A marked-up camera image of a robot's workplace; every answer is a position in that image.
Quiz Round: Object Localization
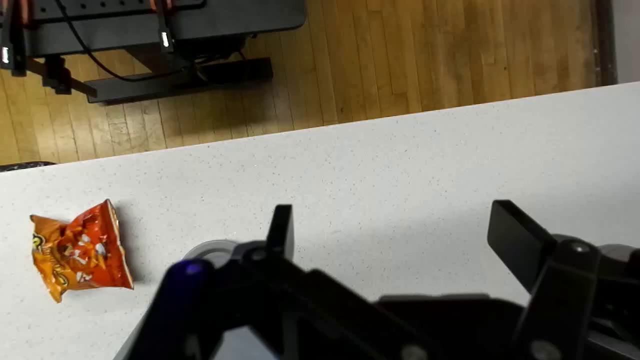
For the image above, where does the orange snack bag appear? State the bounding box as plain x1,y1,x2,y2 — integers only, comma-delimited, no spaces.
29,200,134,302

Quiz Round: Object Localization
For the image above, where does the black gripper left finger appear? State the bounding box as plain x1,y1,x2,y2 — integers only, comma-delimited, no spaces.
266,204,294,257

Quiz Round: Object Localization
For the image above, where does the black cable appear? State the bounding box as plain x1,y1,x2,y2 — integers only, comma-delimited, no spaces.
51,0,201,85

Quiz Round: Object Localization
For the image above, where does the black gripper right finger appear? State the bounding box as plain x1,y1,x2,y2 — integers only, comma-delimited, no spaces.
488,200,557,291

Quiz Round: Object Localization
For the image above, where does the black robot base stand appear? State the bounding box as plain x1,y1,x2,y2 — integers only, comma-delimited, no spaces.
0,0,306,104

